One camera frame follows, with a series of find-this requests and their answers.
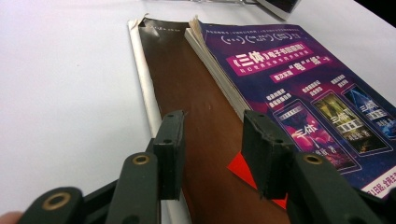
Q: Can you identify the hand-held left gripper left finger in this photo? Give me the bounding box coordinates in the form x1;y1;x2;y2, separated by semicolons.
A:
105;109;187;224

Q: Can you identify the purple magazine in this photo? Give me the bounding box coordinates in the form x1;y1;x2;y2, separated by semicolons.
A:
184;17;396;200

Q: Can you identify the dark brown magazine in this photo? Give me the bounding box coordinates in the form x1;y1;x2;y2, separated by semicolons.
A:
127;13;292;224

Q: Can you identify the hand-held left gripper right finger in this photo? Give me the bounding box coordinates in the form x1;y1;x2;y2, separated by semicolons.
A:
241;109;387;224

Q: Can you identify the white table board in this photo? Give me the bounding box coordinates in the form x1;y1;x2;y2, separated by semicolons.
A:
0;0;396;224

